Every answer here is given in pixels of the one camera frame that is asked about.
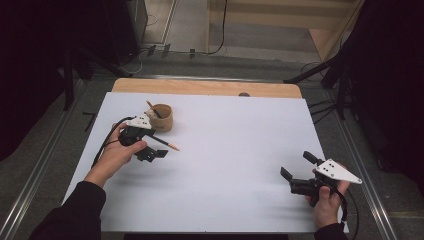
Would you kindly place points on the light wooden board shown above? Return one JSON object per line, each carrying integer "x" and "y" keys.
{"x": 321, "y": 43}

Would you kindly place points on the black bent bar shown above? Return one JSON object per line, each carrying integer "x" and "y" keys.
{"x": 90, "y": 121}

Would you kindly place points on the person's left hand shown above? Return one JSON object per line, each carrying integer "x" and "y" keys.
{"x": 113, "y": 160}

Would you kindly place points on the wooden cup with animal figure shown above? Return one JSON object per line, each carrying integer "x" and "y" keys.
{"x": 165, "y": 125}

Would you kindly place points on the person's right hand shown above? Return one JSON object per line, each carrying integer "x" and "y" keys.
{"x": 328, "y": 210}

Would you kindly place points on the white table mat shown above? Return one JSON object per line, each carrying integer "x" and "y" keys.
{"x": 213, "y": 186}

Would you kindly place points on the wooden table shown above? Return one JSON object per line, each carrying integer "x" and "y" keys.
{"x": 200, "y": 87}

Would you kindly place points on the dark floor plug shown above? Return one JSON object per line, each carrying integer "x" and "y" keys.
{"x": 166, "y": 50}
{"x": 151, "y": 50}
{"x": 192, "y": 53}

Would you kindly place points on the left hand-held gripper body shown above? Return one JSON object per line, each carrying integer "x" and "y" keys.
{"x": 131, "y": 136}

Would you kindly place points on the black curtain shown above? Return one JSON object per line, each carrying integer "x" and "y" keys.
{"x": 26, "y": 66}
{"x": 393, "y": 83}

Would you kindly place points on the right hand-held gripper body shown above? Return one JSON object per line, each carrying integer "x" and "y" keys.
{"x": 338, "y": 171}

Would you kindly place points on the black cabinet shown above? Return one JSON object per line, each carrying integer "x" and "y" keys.
{"x": 125, "y": 30}

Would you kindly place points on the black metal stand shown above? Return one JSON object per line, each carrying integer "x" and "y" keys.
{"x": 68, "y": 86}
{"x": 341, "y": 93}

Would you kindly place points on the metal floor rail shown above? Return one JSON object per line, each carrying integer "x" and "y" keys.
{"x": 31, "y": 190}
{"x": 373, "y": 200}

